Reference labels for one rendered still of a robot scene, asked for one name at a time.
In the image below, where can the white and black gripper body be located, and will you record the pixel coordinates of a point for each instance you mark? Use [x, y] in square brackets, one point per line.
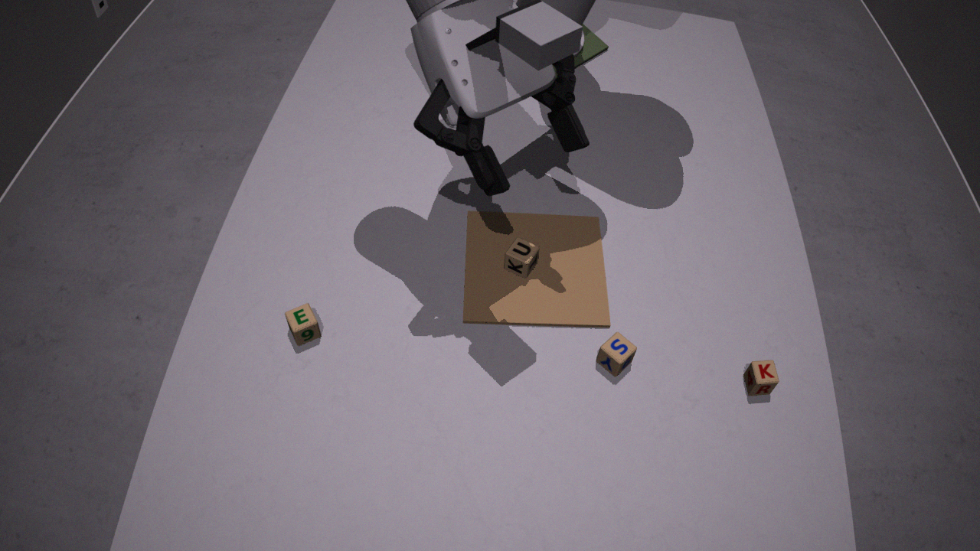
[484, 80]

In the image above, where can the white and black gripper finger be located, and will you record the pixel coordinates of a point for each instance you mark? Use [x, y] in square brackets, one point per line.
[481, 160]
[563, 117]

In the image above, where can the tan flat square mat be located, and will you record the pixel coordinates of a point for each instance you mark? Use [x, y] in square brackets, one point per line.
[566, 288]

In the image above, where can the wooden letter block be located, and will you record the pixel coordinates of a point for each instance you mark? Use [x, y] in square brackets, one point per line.
[303, 324]
[761, 377]
[616, 354]
[521, 257]

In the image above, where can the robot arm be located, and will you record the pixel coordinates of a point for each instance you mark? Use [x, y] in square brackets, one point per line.
[541, 32]

